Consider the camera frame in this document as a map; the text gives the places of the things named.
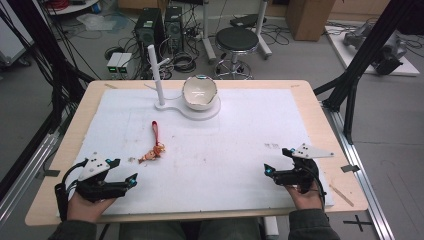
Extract white stand with pole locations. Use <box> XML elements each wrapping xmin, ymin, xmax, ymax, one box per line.
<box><xmin>147</xmin><ymin>44</ymin><xmax>222</xmax><ymax>122</ymax></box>

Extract wooden table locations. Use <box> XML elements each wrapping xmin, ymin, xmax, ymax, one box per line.
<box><xmin>25</xmin><ymin>79</ymin><xmax>369</xmax><ymax>227</ymax></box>

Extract white box with green display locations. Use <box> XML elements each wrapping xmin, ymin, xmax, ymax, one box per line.
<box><xmin>106</xmin><ymin>52</ymin><xmax>124</xmax><ymax>74</ymax></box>
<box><xmin>116</xmin><ymin>52</ymin><xmax>134</xmax><ymax>75</ymax></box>

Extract white eggshell-shaped bowl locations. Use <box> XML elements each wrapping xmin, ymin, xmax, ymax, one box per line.
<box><xmin>181</xmin><ymin>74</ymin><xmax>219</xmax><ymax>111</ymax></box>

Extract thin wooden stick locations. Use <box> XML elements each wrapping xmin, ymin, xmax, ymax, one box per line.
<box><xmin>329</xmin><ymin>184</ymin><xmax>355</xmax><ymax>208</ymax></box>

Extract hand-held gripper cable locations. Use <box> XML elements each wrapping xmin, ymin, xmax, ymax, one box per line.
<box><xmin>54</xmin><ymin>158</ymin><xmax>89</xmax><ymax>223</ymax></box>
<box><xmin>305</xmin><ymin>165</ymin><xmax>328</xmax><ymax>212</ymax></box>

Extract person's legs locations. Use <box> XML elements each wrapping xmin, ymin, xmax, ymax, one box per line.
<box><xmin>118</xmin><ymin>218</ymin><xmax>264</xmax><ymax>240</ymax></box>

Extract white foam mat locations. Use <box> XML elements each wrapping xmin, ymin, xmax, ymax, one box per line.
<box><xmin>68</xmin><ymin>87</ymin><xmax>335</xmax><ymax>217</ymax></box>

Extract black computer tower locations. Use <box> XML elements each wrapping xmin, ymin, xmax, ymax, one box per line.
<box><xmin>164</xmin><ymin>5</ymin><xmax>185</xmax><ymax>54</ymax></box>
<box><xmin>134</xmin><ymin>7</ymin><xmax>166</xmax><ymax>54</ymax></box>

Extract coiled black cable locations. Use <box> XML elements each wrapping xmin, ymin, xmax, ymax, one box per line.
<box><xmin>172</xmin><ymin>51</ymin><xmax>198</xmax><ymax>74</ymax></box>

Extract aluminium rail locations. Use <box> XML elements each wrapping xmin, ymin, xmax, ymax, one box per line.
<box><xmin>322</xmin><ymin>101</ymin><xmax>396</xmax><ymax>240</ymax></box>
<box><xmin>0</xmin><ymin>133</ymin><xmax>60</xmax><ymax>228</ymax></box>

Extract left hand-held gripper cable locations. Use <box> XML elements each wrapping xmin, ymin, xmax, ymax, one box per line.
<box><xmin>54</xmin><ymin>158</ymin><xmax>89</xmax><ymax>223</ymax></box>

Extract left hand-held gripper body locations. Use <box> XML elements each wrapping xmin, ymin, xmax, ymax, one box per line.
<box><xmin>75</xmin><ymin>152</ymin><xmax>130</xmax><ymax>203</ymax></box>

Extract black metal frame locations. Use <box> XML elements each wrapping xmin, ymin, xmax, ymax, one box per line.
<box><xmin>0</xmin><ymin>0</ymin><xmax>96</xmax><ymax>203</ymax></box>
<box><xmin>313</xmin><ymin>0</ymin><xmax>424</xmax><ymax>145</ymax></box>

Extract black tape piece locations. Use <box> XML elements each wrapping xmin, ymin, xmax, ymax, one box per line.
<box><xmin>340</xmin><ymin>164</ymin><xmax>361</xmax><ymax>174</ymax></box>
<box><xmin>35</xmin><ymin>169</ymin><xmax>61</xmax><ymax>178</ymax></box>

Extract person's right hand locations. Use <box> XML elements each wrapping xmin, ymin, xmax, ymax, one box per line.
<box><xmin>285</xmin><ymin>180</ymin><xmax>324</xmax><ymax>212</ymax></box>

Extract brown wooden cabinet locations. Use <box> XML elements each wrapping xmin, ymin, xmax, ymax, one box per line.
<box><xmin>285</xmin><ymin>0</ymin><xmax>337</xmax><ymax>42</ymax></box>

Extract right hand-held gripper cable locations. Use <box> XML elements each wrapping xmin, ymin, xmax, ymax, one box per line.
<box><xmin>305</xmin><ymin>165</ymin><xmax>328</xmax><ymax>212</ymax></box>

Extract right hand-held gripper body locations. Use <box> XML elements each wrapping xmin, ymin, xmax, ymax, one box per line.
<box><xmin>273</xmin><ymin>143</ymin><xmax>335</xmax><ymax>195</ymax></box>

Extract white board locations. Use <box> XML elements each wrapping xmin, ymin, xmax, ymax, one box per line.
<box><xmin>324</xmin><ymin>25</ymin><xmax>421</xmax><ymax>77</ymax></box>

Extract black round stool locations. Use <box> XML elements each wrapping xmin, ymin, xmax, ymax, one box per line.
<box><xmin>213</xmin><ymin>26</ymin><xmax>260</xmax><ymax>81</ymax></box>

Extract figurine keychain with red strap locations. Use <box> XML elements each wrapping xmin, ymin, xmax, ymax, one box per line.
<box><xmin>137</xmin><ymin>120</ymin><xmax>167</xmax><ymax>165</ymax></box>

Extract person's left hand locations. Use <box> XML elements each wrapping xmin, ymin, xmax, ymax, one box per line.
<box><xmin>67</xmin><ymin>190</ymin><xmax>117</xmax><ymax>224</ymax></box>

